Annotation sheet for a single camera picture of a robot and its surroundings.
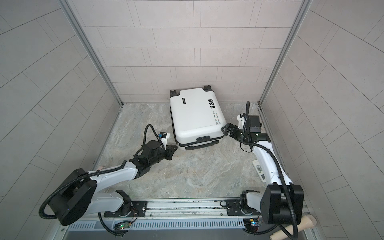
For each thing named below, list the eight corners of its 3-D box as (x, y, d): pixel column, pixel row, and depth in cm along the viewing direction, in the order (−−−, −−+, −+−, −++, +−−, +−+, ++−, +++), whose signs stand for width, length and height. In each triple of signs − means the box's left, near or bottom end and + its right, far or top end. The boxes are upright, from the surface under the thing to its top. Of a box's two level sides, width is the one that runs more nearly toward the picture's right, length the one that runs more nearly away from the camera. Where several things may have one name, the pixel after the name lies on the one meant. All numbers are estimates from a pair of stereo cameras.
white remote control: (262, 182, 81) (264, 181, 79) (252, 161, 89) (253, 160, 87) (266, 181, 82) (268, 180, 80) (256, 160, 89) (257, 158, 88)
